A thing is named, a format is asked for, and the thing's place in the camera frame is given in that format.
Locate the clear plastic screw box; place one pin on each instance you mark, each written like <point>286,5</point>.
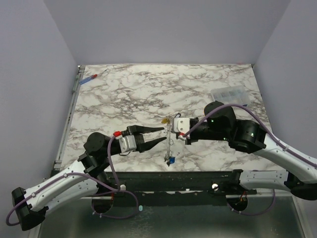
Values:
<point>231,95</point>

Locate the yellow key tag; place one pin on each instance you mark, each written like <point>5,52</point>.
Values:
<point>164,121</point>

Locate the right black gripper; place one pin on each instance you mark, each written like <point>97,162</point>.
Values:
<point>192,130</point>

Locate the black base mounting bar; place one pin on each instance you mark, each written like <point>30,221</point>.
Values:
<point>174,189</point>

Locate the blue red screwdriver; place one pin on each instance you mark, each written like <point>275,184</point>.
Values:
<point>87,79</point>

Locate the blue key tag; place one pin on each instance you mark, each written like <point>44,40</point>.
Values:
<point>170,160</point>

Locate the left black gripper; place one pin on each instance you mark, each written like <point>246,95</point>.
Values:
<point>141,145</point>

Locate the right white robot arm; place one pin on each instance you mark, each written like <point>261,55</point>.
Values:
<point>299,171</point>

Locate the large grey metal keyring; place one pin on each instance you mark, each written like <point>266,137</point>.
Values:
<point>168,138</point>

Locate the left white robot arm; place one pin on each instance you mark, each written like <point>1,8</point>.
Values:
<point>91,174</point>

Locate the left aluminium rail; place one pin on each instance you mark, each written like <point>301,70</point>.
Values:
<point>66,130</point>

